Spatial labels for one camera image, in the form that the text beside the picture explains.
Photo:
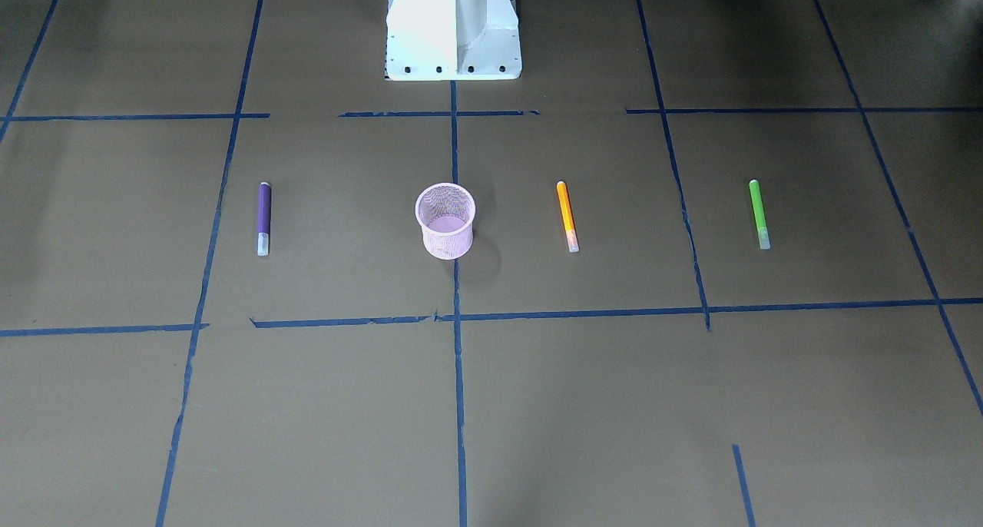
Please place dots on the orange marker pen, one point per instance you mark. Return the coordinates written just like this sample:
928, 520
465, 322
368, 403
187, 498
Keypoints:
567, 217

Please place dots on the purple marker pen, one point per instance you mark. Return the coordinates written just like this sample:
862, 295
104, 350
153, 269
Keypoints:
264, 209

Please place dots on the green marker pen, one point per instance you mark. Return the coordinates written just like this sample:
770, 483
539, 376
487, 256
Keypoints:
759, 214

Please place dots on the pink mesh pen holder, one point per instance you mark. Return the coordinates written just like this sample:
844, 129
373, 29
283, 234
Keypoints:
445, 213

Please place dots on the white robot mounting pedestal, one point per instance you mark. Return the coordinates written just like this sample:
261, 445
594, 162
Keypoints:
436, 40

